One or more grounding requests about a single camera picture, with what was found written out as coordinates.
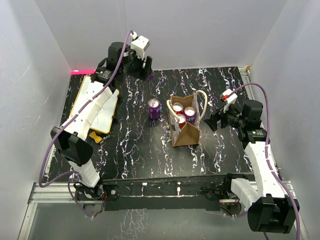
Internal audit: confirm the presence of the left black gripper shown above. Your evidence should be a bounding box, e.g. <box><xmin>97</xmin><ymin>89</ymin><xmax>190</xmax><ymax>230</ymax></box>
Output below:
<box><xmin>120</xmin><ymin>46</ymin><xmax>152</xmax><ymax>81</ymax></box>

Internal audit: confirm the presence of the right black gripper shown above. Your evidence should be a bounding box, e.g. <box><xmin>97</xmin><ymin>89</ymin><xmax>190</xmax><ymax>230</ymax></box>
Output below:
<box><xmin>204</xmin><ymin>100</ymin><xmax>246</xmax><ymax>131</ymax></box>

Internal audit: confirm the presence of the purple Fanta can front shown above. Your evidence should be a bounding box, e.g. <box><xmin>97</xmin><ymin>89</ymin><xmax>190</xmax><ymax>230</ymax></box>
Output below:
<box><xmin>183</xmin><ymin>106</ymin><xmax>197</xmax><ymax>124</ymax></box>

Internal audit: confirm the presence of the purple fanta can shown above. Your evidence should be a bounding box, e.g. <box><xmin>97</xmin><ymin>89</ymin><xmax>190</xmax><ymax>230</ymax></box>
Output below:
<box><xmin>148</xmin><ymin>98</ymin><xmax>162</xmax><ymax>120</ymax></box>
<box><xmin>147</xmin><ymin>73</ymin><xmax>155</xmax><ymax>82</ymax></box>
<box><xmin>183</xmin><ymin>106</ymin><xmax>197</xmax><ymax>124</ymax></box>

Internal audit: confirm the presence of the brown canvas tote bag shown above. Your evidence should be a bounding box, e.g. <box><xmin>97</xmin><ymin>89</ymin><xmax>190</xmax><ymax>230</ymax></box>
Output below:
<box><xmin>166</xmin><ymin>90</ymin><xmax>208</xmax><ymax>147</ymax></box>

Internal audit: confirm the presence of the red cola can front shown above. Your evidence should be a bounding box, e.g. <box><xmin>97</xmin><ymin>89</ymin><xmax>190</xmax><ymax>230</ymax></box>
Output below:
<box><xmin>177</xmin><ymin>114</ymin><xmax>187</xmax><ymax>129</ymax></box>

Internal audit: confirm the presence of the red cola can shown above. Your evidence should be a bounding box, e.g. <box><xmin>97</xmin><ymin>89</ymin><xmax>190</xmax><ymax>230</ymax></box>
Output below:
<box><xmin>177</xmin><ymin>114</ymin><xmax>187</xmax><ymax>129</ymax></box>
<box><xmin>172</xmin><ymin>102</ymin><xmax>184</xmax><ymax>115</ymax></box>

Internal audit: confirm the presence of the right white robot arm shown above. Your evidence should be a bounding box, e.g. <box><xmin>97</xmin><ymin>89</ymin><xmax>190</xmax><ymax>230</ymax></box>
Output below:
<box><xmin>205</xmin><ymin>97</ymin><xmax>300</xmax><ymax>234</ymax></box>

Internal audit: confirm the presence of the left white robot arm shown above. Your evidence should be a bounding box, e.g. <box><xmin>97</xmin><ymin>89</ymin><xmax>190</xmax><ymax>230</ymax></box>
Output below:
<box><xmin>50</xmin><ymin>36</ymin><xmax>153</xmax><ymax>200</ymax></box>

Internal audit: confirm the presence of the yellow framed whiteboard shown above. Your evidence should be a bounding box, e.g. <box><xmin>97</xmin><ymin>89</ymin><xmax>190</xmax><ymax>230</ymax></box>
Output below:
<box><xmin>67</xmin><ymin>75</ymin><xmax>120</xmax><ymax>134</ymax></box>

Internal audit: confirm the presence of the pink tape strip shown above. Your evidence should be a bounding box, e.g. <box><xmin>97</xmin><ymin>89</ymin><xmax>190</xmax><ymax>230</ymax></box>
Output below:
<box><xmin>71</xmin><ymin>70</ymin><xmax>95</xmax><ymax>76</ymax></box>

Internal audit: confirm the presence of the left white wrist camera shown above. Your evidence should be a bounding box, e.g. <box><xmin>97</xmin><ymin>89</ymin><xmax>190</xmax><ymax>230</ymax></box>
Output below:
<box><xmin>130</xmin><ymin>31</ymin><xmax>150</xmax><ymax>60</ymax></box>

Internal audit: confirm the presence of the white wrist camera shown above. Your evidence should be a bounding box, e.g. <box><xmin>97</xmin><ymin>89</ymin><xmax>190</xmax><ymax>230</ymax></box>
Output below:
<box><xmin>220</xmin><ymin>88</ymin><xmax>238</xmax><ymax>113</ymax></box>
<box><xmin>130</xmin><ymin>31</ymin><xmax>150</xmax><ymax>60</ymax></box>

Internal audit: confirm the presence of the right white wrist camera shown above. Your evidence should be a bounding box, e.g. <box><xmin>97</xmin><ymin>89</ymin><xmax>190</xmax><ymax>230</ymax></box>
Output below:
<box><xmin>220</xmin><ymin>88</ymin><xmax>238</xmax><ymax>113</ymax></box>

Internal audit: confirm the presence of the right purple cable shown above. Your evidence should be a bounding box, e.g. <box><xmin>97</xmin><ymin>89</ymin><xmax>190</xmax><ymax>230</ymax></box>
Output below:
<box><xmin>221</xmin><ymin>82</ymin><xmax>301</xmax><ymax>240</ymax></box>

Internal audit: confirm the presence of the purple cable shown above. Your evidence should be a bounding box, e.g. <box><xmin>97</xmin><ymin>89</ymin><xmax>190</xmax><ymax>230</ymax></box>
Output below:
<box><xmin>221</xmin><ymin>82</ymin><xmax>301</xmax><ymax>240</ymax></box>
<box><xmin>38</xmin><ymin>29</ymin><xmax>137</xmax><ymax>221</ymax></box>

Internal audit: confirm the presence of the black base frame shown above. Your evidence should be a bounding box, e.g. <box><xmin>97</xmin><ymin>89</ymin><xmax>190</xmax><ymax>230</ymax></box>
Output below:
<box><xmin>73</xmin><ymin>173</ymin><xmax>255</xmax><ymax>211</ymax></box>

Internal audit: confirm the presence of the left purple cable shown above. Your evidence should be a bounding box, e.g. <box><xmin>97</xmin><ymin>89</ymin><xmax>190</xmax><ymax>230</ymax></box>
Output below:
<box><xmin>38</xmin><ymin>29</ymin><xmax>137</xmax><ymax>221</ymax></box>

